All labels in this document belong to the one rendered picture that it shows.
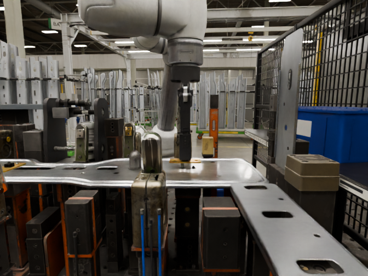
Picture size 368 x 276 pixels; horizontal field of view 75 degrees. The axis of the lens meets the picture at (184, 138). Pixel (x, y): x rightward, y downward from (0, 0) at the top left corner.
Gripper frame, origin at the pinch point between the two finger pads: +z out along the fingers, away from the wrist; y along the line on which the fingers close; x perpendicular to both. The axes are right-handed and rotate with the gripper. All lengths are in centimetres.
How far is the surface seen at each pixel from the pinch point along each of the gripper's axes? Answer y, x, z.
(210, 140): -10.8, 7.7, 0.3
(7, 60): -404, -337, -88
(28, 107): -26, -58, -9
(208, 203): 18.3, 4.7, 8.1
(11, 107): -27, -65, -9
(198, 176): 7.0, 3.2, 6.0
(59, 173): 5.5, -30.9, 6.1
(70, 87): -610, -318, -49
